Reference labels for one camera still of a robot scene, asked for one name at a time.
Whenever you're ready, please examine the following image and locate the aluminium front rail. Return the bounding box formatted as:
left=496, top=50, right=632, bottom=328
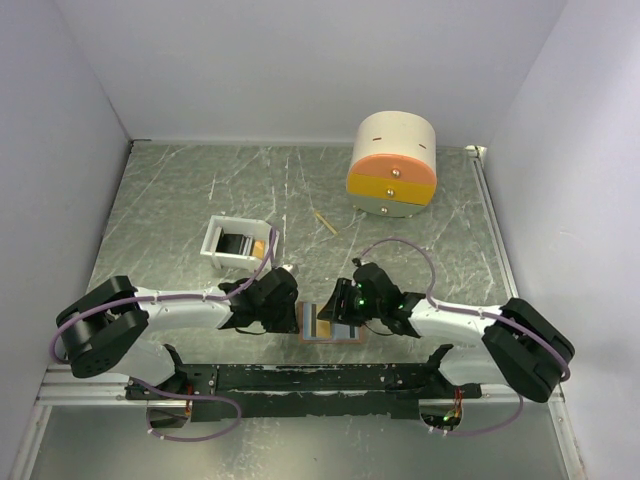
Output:
left=34, top=363, right=136, bottom=407

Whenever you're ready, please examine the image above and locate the gold card stack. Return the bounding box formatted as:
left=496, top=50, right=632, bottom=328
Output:
left=251, top=240, right=266, bottom=259

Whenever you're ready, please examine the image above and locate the round white drawer cabinet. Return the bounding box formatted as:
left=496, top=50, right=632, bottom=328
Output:
left=346, top=111, right=438, bottom=218

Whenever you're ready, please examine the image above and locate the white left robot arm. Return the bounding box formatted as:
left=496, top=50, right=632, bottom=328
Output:
left=53, top=266, right=299, bottom=399

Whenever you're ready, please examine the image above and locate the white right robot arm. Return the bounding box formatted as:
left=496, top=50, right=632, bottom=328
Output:
left=318, top=263, right=575, bottom=403

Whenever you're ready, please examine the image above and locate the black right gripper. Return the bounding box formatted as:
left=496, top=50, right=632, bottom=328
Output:
left=317, top=278, right=384, bottom=327

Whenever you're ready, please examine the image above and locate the white card stack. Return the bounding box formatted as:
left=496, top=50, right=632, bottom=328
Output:
left=238, top=235, right=253, bottom=256

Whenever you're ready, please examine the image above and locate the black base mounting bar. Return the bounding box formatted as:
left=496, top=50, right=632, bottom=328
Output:
left=124, top=362, right=484, bottom=424

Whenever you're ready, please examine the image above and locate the white card storage box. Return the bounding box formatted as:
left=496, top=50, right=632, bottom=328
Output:
left=200, top=215, right=279, bottom=272

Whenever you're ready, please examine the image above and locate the aluminium rail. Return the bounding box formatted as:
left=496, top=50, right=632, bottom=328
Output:
left=465, top=145, right=520, bottom=298
left=34, top=363, right=136, bottom=407

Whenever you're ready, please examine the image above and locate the small wooden stick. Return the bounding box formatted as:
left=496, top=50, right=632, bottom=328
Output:
left=314, top=211, right=338, bottom=236

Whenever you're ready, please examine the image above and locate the pink leather card holder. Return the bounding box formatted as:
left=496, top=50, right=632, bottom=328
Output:
left=296, top=302, right=363, bottom=344

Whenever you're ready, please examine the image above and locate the aluminium right side rail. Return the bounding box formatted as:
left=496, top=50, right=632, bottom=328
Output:
left=465, top=145, right=520, bottom=298

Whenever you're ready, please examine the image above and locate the gold striped card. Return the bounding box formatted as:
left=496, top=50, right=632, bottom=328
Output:
left=301, top=302, right=333, bottom=342

